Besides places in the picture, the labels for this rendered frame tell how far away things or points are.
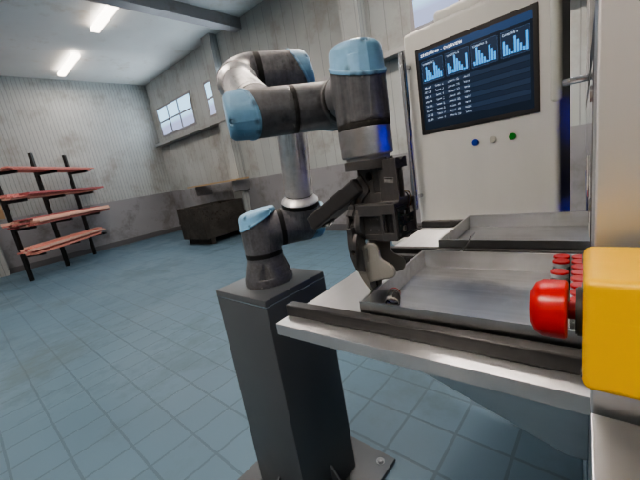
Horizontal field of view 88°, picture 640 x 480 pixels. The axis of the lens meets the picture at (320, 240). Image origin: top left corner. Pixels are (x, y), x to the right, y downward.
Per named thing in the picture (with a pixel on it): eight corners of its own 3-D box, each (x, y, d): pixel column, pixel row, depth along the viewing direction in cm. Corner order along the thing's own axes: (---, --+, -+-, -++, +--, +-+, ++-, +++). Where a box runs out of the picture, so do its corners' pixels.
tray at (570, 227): (632, 225, 74) (632, 209, 73) (650, 262, 54) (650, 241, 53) (469, 227, 95) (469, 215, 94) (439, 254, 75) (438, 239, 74)
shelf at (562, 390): (630, 228, 78) (630, 220, 77) (726, 451, 25) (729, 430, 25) (428, 230, 108) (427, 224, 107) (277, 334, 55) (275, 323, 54)
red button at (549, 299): (596, 327, 24) (597, 273, 23) (598, 356, 21) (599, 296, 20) (533, 318, 26) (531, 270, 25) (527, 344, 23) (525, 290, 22)
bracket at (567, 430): (587, 443, 41) (588, 350, 39) (587, 461, 39) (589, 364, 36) (355, 372, 63) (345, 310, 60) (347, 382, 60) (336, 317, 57)
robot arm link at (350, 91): (367, 54, 50) (393, 30, 42) (375, 130, 53) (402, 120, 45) (317, 58, 49) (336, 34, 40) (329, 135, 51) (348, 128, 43)
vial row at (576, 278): (590, 283, 50) (590, 253, 49) (592, 343, 36) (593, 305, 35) (571, 282, 51) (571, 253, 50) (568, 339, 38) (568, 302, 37)
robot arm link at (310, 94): (284, 92, 59) (296, 73, 48) (343, 86, 61) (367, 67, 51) (291, 138, 60) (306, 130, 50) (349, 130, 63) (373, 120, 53)
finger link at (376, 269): (394, 305, 49) (388, 245, 47) (360, 300, 52) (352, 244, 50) (404, 296, 51) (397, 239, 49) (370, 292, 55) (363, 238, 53)
